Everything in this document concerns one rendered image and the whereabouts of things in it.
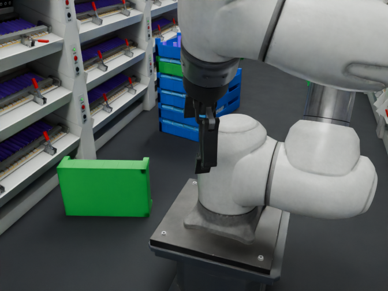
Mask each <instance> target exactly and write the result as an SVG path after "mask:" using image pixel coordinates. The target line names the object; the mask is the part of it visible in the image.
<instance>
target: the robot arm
mask: <svg viewBox="0 0 388 291"><path fill-rule="evenodd" d="M177 14H178V26H179V28H180V31H181V43H180V45H181V52H180V55H181V59H180V63H181V67H182V74H183V87H184V90H185V91H186V93H187V94H188V95H185V106H184V118H193V117H195V121H196V122H197V124H199V153H197V157H196V163H195V169H194V172H195V174H197V185H198V200H197V203H196V205H195V207H194V208H193V210H192V212H191V213H190V214H189V215H188V216H187V217H185V218H184V227H185V228H187V229H198V230H202V231H205V232H209V233H213V234H217V235H220V236H224V237H228V238H232V239H235V240H238V241H240V242H242V243H244V244H247V245H251V244H253V243H254V242H255V230H256V227H257V225H258V222H259V218H260V215H261V213H262V211H263V210H264V209H265V208H266V206H270V207H274V208H277V209H279V210H282V211H287V212H291V213H294V214H298V215H303V216H307V217H313V218H321V219H342V218H350V217H354V216H356V215H359V214H362V213H365V212H366V211H367V210H368V209H369V207H370V205H371V203H372V200H373V198H374V195H375V191H376V186H377V182H378V176H377V173H376V171H375V167H374V165H373V164H372V162H371V161H370V160H369V158H367V157H366V156H361V155H360V139H359V137H358V135H357V133H356V132H355V130H354V129H353V128H350V127H349V123H350V118H351V115H352V109H353V104H354V100H355V94H356V92H378V91H381V90H383V89H385V88H388V5H387V4H385V1H384V0H178V7H177ZM240 58H249V59H255V60H258V61H262V62H263V61H264V62H265V63H267V64H269V65H272V66H275V67H276V68H278V69H280V70H282V71H283V72H285V73H288V74H291V75H293V76H296V77H299V78H301V79H304V80H307V81H310V82H309V88H308V94H307V100H306V103H305V109H304V115H303V120H299V121H297V122H296V123H295V124H294V125H293V126H292V127H291V128H290V129H289V133H288V135H287V137H286V139H285V142H284V143H283V142H279V141H276V140H274V139H272V138H271V137H269V136H267V131H266V129H265V128H264V127H263V125H262V124H261V123H260V122H259V121H257V120H255V119H253V118H252V117H250V116H248V115H243V114H228V115H223V116H221V117H216V107H217V101H218V100H219V99H220V98H222V97H223V96H224V95H225V94H226V92H227V90H228V87H229V83H230V82H231V81H232V80H233V78H234V77H235V75H236V73H237V69H238V65H239V62H240ZM199 115H206V118H199Z"/></svg>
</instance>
